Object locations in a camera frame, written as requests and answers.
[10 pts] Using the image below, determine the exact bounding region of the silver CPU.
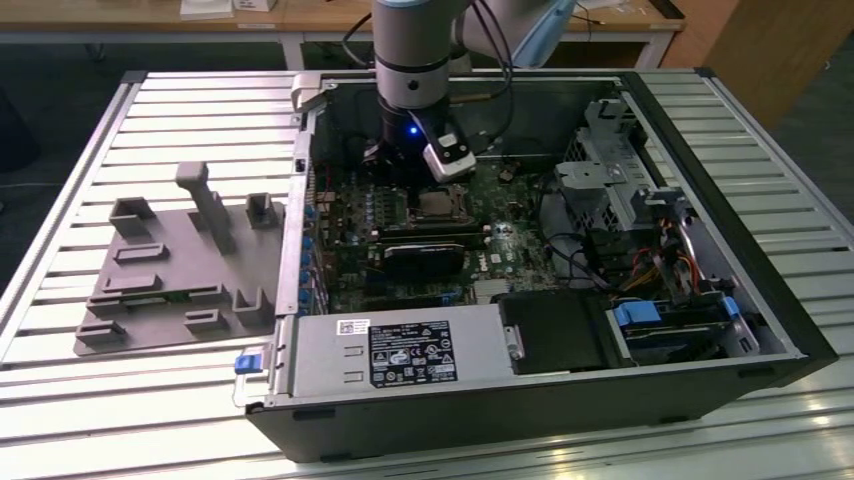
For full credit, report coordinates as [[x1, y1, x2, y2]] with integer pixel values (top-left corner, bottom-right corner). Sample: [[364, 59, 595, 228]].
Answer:
[[413, 191, 456, 212]]

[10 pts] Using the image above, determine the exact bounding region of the CPU socket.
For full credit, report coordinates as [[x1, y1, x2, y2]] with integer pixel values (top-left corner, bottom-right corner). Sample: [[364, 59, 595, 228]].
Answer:
[[397, 182, 475, 225]]

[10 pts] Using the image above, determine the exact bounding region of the black drive bay cover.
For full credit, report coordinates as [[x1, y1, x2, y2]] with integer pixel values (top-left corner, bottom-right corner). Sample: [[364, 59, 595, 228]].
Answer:
[[491, 289, 632, 376]]

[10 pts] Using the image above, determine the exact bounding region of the black RAM stick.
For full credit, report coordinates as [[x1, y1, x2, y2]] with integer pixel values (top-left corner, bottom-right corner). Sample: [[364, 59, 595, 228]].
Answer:
[[376, 225, 486, 236]]

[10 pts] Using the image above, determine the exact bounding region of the black graphics card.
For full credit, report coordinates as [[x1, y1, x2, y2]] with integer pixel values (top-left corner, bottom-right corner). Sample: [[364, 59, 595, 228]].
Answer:
[[377, 242, 467, 279]]

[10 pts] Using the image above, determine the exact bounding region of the green motherboard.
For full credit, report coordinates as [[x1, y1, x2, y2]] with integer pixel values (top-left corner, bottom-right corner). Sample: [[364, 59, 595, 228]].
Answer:
[[312, 159, 556, 314]]

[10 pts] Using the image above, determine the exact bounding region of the silver chipset heatsink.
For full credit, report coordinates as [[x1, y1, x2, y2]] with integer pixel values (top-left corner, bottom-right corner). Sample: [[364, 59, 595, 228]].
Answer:
[[474, 279, 512, 301]]

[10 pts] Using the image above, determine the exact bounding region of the metal drive cage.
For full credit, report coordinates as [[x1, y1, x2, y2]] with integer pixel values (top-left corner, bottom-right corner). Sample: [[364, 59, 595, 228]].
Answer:
[[551, 98, 670, 232]]

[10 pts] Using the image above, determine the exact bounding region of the white box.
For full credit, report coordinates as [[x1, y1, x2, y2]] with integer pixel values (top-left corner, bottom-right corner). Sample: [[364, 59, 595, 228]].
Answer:
[[179, 0, 236, 21]]

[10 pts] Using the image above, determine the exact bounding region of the grey parts rack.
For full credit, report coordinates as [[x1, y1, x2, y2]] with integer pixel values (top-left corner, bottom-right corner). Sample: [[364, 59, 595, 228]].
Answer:
[[72, 162, 288, 357]]

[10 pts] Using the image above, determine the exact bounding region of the grey power supply unit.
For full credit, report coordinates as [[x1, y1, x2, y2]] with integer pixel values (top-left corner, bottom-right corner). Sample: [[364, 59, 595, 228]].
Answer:
[[291, 304, 520, 397]]

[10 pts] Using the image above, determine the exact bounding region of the hard disk in blue carrier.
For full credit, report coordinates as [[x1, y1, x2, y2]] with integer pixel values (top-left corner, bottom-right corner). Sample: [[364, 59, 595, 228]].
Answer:
[[607, 298, 732, 367]]

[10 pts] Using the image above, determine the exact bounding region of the wooden desk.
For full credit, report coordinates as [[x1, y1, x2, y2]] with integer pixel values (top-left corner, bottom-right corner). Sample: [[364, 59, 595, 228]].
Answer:
[[0, 0, 687, 71]]

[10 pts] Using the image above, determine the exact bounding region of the black open PC case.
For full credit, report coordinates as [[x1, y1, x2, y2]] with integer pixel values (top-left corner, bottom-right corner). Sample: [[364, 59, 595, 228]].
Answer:
[[243, 67, 840, 464]]

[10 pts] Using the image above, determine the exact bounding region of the wooden cabinet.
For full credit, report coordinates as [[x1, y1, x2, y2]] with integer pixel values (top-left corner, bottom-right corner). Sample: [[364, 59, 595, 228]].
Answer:
[[659, 0, 854, 129]]

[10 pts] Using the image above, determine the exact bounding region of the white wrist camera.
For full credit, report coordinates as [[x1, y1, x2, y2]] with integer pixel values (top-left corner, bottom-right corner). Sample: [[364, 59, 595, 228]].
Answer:
[[420, 130, 479, 184]]

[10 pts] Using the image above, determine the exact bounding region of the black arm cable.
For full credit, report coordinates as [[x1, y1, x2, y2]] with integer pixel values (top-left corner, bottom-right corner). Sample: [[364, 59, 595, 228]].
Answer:
[[341, 0, 516, 149]]

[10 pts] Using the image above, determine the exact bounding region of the black internal wire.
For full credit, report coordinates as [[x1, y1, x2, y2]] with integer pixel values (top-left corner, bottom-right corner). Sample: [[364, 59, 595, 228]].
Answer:
[[544, 232, 616, 292]]

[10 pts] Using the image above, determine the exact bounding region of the grey plastic bracket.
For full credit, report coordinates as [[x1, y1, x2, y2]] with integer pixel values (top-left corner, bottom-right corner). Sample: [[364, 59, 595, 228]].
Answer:
[[639, 187, 695, 222]]

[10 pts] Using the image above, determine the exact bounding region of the coloured wire bundle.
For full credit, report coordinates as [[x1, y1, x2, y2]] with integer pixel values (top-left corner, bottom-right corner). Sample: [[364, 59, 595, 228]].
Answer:
[[626, 214, 703, 301]]

